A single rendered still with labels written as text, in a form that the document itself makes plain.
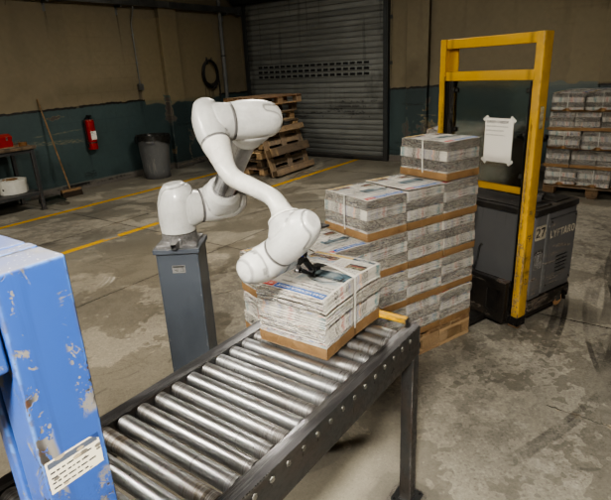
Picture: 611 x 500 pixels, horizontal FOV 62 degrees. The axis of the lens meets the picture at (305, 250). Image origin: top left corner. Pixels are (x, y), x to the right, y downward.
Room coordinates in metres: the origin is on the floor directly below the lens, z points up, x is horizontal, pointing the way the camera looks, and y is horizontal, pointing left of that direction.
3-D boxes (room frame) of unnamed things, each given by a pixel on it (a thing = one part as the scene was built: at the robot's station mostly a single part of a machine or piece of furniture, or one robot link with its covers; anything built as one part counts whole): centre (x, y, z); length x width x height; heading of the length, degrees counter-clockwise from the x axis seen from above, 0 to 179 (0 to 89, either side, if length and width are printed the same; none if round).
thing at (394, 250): (2.72, -0.23, 0.42); 1.17 x 0.39 x 0.83; 123
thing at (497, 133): (3.37, -1.22, 1.28); 0.57 x 0.01 x 0.65; 33
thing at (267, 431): (1.26, 0.25, 0.77); 0.47 x 0.05 x 0.05; 53
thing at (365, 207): (2.80, -0.34, 0.95); 0.38 x 0.29 x 0.23; 33
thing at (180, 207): (2.22, 0.55, 1.17); 0.18 x 0.16 x 0.22; 118
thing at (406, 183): (2.95, -0.59, 1.06); 0.37 x 0.28 x 0.01; 32
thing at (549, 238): (3.56, -1.51, 0.40); 0.69 x 0.55 x 0.80; 33
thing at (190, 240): (2.19, 0.56, 1.03); 0.22 x 0.18 x 0.06; 0
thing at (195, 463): (1.11, 0.37, 0.77); 0.47 x 0.05 x 0.05; 53
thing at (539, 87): (3.08, -1.39, 0.97); 0.09 x 0.09 x 1.75; 33
